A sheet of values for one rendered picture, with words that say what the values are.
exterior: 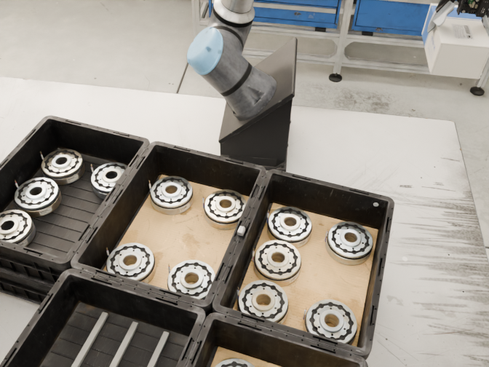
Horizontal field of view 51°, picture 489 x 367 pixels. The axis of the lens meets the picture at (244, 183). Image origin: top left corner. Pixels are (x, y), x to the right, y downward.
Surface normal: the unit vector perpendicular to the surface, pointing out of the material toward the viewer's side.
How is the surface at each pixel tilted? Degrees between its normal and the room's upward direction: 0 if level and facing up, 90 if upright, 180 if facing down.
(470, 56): 90
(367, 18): 90
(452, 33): 0
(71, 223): 0
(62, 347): 0
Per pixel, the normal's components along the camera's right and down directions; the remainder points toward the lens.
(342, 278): 0.03, -0.69
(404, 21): -0.13, 0.71
